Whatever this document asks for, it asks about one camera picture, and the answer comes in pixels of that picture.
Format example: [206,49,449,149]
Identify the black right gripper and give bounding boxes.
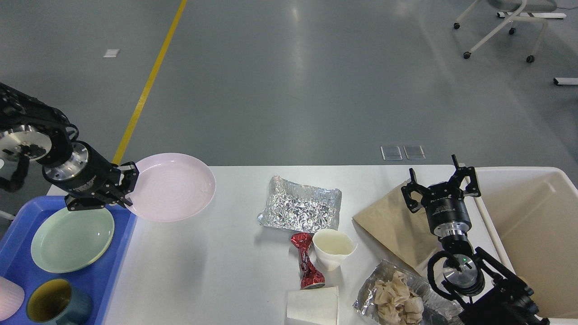
[401,154,482,238]

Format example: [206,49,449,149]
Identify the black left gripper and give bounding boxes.
[42,141,139,211]

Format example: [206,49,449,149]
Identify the pink plate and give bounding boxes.
[127,153,216,223]

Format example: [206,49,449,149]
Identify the dark teal mug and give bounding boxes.
[26,279,93,325]

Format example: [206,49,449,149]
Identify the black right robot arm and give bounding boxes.
[401,156,550,325]

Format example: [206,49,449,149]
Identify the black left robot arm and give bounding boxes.
[0,84,139,211]

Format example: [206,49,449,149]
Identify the brown paper bag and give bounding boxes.
[353,181,440,276]

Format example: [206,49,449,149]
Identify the light green plate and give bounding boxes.
[30,208,115,274]

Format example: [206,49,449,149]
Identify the beige plastic bin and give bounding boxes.
[477,167,578,325]

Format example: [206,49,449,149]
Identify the foil with crumpled tissue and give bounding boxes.
[353,260,463,325]

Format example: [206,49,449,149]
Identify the blue plastic tray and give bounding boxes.
[0,196,136,325]

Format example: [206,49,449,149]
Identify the crumpled white paper cup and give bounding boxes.
[312,229,357,271]

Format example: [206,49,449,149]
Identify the crumpled aluminium foil sheet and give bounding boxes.
[257,175,342,234]

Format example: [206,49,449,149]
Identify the red foil wrapper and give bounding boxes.
[290,232,326,290]

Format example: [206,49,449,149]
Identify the white bar on floor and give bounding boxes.
[553,77,578,86]

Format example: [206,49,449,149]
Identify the white paper cup lying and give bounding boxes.
[286,287,339,325]

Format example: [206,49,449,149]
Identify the white office chair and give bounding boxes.
[462,0,557,64]

